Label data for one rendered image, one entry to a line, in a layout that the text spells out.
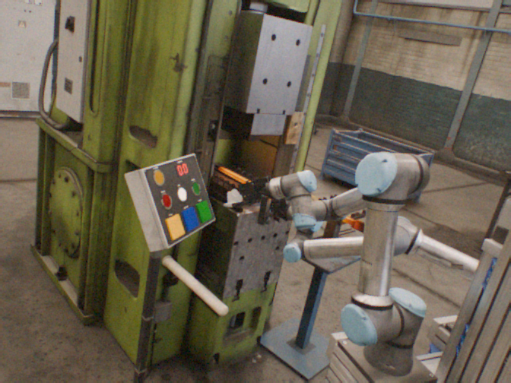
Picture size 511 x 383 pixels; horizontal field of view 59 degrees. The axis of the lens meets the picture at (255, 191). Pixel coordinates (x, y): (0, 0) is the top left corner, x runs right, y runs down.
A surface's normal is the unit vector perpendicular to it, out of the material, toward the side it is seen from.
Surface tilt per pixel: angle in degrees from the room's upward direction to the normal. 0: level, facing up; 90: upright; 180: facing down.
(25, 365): 0
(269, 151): 90
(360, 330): 97
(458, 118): 90
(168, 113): 89
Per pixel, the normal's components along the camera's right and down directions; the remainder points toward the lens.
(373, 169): -0.83, -0.12
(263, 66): 0.65, 0.36
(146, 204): -0.39, 0.23
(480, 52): -0.75, 0.07
